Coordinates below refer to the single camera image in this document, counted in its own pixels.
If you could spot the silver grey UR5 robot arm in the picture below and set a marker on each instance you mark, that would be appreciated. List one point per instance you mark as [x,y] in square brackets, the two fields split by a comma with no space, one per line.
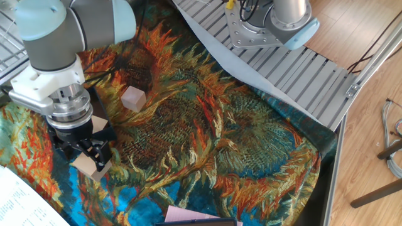
[56,40]

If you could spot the sunflower painting print cloth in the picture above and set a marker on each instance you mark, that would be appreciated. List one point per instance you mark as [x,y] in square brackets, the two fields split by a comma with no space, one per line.
[204,125]

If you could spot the white wrist mounting bracket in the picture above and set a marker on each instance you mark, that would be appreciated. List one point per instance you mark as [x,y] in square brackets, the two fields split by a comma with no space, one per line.
[47,83]

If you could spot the silver robot mounting plate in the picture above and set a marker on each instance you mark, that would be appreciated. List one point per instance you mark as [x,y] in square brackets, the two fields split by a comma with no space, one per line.
[238,31]

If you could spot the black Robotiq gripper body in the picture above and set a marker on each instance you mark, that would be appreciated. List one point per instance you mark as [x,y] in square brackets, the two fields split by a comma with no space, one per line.
[72,135]

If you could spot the dark blue gift box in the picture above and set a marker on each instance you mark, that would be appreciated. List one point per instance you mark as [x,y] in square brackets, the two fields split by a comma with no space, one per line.
[110,133]

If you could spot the dark wooden furniture leg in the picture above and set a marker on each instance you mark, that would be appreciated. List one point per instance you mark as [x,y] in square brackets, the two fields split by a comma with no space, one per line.
[391,150]
[377,193]

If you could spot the small yellow connector cap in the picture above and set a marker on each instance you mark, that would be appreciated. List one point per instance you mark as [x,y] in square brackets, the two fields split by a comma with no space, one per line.
[230,3]

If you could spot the light wooden cube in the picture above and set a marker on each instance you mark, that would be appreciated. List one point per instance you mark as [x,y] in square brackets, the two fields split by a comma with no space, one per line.
[86,168]
[133,99]
[99,124]

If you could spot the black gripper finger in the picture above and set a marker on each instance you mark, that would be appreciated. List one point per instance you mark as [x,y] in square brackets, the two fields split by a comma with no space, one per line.
[102,153]
[61,152]

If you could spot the dark blue gift box lid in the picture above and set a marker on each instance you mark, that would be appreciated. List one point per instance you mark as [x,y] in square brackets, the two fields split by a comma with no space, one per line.
[194,223]

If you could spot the aluminium table edge strut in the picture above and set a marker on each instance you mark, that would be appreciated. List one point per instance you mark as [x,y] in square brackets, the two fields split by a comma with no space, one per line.
[334,175]

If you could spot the printed white paper sheet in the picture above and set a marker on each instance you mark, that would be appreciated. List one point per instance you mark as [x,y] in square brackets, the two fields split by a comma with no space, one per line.
[22,204]

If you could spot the pink gift box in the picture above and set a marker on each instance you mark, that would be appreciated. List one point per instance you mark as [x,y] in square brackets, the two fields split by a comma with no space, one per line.
[185,213]

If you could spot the aluminium frame strut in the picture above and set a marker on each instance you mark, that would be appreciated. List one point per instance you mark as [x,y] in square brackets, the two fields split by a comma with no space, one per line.
[377,56]

